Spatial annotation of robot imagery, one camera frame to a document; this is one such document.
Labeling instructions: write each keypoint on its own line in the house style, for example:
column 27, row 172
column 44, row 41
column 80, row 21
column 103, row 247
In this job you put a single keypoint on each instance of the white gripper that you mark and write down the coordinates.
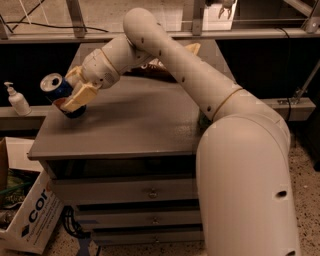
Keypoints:
column 97, row 68

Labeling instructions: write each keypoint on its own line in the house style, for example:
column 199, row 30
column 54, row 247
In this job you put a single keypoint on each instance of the blue pepsi can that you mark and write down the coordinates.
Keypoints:
column 56, row 89

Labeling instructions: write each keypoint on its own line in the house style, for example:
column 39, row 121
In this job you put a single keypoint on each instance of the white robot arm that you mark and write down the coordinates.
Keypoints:
column 242, row 167

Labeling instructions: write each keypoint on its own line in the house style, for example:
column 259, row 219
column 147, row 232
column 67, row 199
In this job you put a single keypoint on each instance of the green soda can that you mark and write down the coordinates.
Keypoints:
column 203, row 121

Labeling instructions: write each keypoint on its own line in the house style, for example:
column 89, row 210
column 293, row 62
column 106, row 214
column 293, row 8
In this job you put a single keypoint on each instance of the white pump bottle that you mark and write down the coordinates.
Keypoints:
column 17, row 100

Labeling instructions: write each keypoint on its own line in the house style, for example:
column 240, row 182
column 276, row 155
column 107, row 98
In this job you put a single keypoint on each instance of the brown chip bag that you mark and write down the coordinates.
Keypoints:
column 156, row 65

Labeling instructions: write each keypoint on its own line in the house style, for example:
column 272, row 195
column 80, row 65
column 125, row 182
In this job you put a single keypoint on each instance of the grey drawer cabinet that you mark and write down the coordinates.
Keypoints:
column 127, row 165

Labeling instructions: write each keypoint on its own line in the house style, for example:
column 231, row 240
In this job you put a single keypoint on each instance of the white cardboard box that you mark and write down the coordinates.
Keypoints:
column 29, row 209

